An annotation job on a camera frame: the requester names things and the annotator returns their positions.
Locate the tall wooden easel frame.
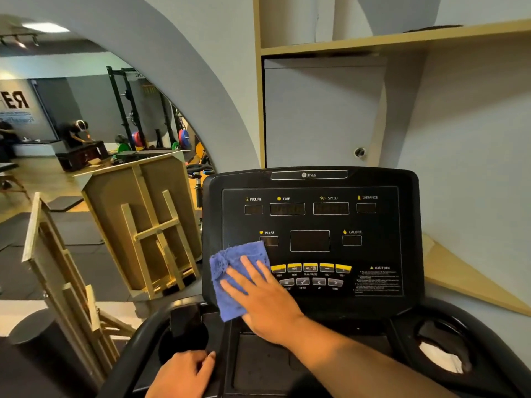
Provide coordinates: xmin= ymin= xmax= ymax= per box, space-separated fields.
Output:
xmin=22 ymin=192 xmax=137 ymax=387

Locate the grey cabinet door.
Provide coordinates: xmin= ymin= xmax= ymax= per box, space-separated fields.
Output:
xmin=264 ymin=57 xmax=387 ymax=168

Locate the black track light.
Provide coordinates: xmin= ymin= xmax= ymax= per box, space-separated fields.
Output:
xmin=0 ymin=33 xmax=40 ymax=48

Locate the black floor mat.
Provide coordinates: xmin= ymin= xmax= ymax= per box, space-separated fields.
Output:
xmin=46 ymin=196 xmax=84 ymax=213

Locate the black foam roller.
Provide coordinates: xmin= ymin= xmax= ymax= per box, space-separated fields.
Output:
xmin=8 ymin=308 xmax=101 ymax=398

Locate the large wooden panel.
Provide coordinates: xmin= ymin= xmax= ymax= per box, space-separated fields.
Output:
xmin=74 ymin=151 xmax=204 ymax=301

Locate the blue cleaning cloth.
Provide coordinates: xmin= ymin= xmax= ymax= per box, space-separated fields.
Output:
xmin=209 ymin=241 xmax=272 ymax=323

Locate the wooden-legged massage table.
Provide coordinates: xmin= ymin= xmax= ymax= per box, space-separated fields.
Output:
xmin=0 ymin=161 xmax=32 ymax=202

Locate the white crumpled cloth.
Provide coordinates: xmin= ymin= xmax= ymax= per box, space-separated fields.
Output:
xmin=418 ymin=340 xmax=464 ymax=374

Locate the person's right hand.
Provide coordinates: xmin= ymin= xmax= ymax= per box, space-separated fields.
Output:
xmin=219 ymin=256 xmax=309 ymax=349

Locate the wall sign with letters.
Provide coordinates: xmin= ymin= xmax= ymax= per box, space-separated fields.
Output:
xmin=0 ymin=80 xmax=55 ymax=142

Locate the wooden shelf unit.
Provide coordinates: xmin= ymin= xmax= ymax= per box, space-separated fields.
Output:
xmin=253 ymin=0 xmax=531 ymax=169

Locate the black power rack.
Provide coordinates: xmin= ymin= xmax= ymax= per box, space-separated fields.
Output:
xmin=106 ymin=65 xmax=192 ymax=153

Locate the ceiling light panel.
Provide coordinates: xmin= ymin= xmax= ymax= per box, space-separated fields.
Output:
xmin=22 ymin=22 xmax=70 ymax=33

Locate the person's right forearm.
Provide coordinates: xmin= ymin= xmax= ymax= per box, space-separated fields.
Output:
xmin=288 ymin=317 xmax=459 ymax=398

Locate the black treadmill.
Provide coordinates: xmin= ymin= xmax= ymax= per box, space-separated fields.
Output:
xmin=97 ymin=166 xmax=531 ymax=398

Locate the person's left hand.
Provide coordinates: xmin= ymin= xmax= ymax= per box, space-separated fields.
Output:
xmin=145 ymin=350 xmax=217 ymax=398

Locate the small wooden easel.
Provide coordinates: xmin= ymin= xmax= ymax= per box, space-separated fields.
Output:
xmin=121 ymin=190 xmax=201 ymax=299

